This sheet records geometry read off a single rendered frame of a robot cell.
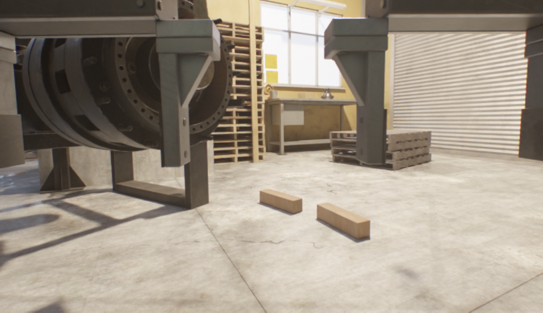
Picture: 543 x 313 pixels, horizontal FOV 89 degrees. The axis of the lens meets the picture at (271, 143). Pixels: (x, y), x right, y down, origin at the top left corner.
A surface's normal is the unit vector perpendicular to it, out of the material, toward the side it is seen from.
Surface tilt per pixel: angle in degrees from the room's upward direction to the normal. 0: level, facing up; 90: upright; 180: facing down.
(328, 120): 90
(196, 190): 90
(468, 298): 0
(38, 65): 87
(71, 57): 88
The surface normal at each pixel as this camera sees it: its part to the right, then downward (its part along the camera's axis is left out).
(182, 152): 1.00, -0.01
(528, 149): -1.00, 0.01
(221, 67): -0.61, 0.22
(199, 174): 0.84, 0.04
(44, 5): 0.01, 0.08
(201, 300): -0.01, -1.00
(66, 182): 0.43, 0.07
